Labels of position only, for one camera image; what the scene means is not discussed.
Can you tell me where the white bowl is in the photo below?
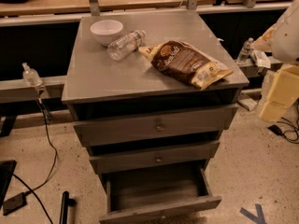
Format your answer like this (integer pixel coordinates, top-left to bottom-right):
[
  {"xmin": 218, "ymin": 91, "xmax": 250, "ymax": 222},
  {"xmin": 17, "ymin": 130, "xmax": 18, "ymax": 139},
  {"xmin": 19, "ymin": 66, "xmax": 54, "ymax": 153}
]
[{"xmin": 90, "ymin": 20, "xmax": 123, "ymax": 47}]

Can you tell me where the middle grey drawer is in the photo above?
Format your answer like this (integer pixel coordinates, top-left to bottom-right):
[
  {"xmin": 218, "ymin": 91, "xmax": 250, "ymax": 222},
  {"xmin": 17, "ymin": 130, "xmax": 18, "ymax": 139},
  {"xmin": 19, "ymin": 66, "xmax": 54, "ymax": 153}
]
[{"xmin": 90, "ymin": 140, "xmax": 220, "ymax": 175}]

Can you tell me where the open bottom grey drawer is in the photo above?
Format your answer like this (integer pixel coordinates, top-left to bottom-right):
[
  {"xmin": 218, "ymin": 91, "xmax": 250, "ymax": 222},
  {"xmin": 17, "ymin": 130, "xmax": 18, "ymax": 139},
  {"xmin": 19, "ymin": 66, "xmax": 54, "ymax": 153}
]
[{"xmin": 100, "ymin": 161, "xmax": 221, "ymax": 224}]

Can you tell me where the black power adapter right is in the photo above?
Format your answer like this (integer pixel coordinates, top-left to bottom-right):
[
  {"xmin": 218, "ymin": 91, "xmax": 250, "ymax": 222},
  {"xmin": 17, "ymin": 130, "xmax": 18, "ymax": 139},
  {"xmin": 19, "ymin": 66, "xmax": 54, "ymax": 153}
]
[{"xmin": 269, "ymin": 125, "xmax": 282, "ymax": 136}]

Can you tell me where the black power adapter left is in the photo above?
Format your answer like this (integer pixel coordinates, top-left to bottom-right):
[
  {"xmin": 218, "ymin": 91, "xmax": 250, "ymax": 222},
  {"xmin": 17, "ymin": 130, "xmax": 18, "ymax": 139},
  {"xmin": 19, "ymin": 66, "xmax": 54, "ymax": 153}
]
[{"xmin": 3, "ymin": 192, "xmax": 26, "ymax": 216}]

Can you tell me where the white packet on rail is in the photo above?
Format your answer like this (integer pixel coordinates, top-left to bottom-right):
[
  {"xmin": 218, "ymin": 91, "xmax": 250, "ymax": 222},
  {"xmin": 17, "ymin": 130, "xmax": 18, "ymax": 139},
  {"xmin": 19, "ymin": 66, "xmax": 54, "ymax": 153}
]
[{"xmin": 250, "ymin": 49, "xmax": 271, "ymax": 68}]

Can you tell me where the wooden table left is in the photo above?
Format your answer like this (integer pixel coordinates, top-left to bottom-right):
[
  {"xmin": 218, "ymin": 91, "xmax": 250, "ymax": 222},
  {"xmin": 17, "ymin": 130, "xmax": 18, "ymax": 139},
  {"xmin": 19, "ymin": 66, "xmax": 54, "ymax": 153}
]
[{"xmin": 0, "ymin": 0, "xmax": 188, "ymax": 16}]

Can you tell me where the black cable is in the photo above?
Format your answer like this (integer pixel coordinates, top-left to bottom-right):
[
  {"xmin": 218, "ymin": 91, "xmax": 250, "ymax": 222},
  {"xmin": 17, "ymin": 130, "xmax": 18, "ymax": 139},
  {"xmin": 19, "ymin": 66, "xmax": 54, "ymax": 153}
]
[
  {"xmin": 11, "ymin": 87, "xmax": 59, "ymax": 224},
  {"xmin": 276, "ymin": 100, "xmax": 299, "ymax": 145}
]

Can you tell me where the top grey drawer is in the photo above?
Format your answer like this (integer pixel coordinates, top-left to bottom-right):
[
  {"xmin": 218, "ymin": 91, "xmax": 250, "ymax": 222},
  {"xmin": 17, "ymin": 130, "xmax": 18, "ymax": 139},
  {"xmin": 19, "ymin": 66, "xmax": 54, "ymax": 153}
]
[{"xmin": 74, "ymin": 104, "xmax": 237, "ymax": 147}]

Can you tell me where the clear plastic water bottle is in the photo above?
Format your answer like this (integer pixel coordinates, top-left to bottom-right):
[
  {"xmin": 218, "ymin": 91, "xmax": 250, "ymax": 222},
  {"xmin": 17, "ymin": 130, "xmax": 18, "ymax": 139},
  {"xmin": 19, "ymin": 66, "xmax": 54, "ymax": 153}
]
[{"xmin": 107, "ymin": 30, "xmax": 146, "ymax": 61}]

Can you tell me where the black cable left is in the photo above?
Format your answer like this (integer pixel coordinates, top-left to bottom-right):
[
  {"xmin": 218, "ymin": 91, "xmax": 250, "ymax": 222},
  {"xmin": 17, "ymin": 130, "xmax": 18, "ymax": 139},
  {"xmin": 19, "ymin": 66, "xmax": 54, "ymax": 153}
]
[{"xmin": 11, "ymin": 87, "xmax": 59, "ymax": 224}]

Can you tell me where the black cable right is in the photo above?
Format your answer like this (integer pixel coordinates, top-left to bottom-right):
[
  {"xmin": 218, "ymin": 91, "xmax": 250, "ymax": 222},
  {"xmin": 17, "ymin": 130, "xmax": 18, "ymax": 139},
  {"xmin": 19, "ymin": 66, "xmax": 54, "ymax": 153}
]
[{"xmin": 276, "ymin": 100, "xmax": 299, "ymax": 145}]

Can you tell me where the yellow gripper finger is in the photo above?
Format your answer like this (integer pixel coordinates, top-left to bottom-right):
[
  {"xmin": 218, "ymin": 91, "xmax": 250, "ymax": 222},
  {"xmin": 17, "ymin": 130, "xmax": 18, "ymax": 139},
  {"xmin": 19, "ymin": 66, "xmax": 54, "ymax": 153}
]
[
  {"xmin": 251, "ymin": 24, "xmax": 276, "ymax": 52},
  {"xmin": 258, "ymin": 64, "xmax": 299, "ymax": 122}
]

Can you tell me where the black power adapter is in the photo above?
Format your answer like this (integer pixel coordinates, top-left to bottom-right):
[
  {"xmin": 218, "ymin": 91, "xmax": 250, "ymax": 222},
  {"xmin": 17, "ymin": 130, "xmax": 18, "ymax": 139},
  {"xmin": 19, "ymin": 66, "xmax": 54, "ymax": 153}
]
[
  {"xmin": 269, "ymin": 125, "xmax": 282, "ymax": 136},
  {"xmin": 3, "ymin": 192, "xmax": 26, "ymax": 216}
]

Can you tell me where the black post on floor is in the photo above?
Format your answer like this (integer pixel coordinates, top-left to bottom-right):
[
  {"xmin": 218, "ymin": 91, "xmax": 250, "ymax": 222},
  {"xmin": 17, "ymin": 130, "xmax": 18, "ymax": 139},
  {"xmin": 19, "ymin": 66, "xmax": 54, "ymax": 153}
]
[{"xmin": 59, "ymin": 191, "xmax": 76, "ymax": 224}]

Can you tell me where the brown chip bag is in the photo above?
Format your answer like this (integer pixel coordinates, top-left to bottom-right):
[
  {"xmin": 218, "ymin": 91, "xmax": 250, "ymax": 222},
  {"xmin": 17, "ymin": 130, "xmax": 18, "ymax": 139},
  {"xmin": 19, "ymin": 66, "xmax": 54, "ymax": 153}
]
[{"xmin": 138, "ymin": 40, "xmax": 233, "ymax": 91}]

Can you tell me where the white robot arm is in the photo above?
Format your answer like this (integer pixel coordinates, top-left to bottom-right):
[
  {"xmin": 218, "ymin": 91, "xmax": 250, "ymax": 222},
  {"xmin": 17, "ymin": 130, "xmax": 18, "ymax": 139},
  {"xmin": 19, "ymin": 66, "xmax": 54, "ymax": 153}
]
[{"xmin": 252, "ymin": 0, "xmax": 299, "ymax": 122}]

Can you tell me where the grey block on floor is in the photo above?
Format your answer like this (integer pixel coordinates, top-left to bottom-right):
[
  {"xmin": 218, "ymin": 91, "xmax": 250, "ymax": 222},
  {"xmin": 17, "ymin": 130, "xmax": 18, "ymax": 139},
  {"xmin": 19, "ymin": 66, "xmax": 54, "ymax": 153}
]
[{"xmin": 238, "ymin": 93, "xmax": 257, "ymax": 111}]

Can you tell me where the small clear bottle on rail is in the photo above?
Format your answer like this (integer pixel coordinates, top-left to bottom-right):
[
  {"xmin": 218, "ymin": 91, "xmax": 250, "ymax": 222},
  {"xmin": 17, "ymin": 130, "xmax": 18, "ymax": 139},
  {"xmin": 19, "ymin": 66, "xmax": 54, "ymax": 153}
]
[{"xmin": 22, "ymin": 63, "xmax": 43, "ymax": 87}]

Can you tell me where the grey drawer cabinet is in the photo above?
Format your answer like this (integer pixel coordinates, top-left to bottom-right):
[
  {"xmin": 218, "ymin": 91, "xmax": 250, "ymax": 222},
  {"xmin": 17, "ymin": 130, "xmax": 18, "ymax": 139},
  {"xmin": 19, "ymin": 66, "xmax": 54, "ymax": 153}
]
[{"xmin": 61, "ymin": 9, "xmax": 250, "ymax": 224}]

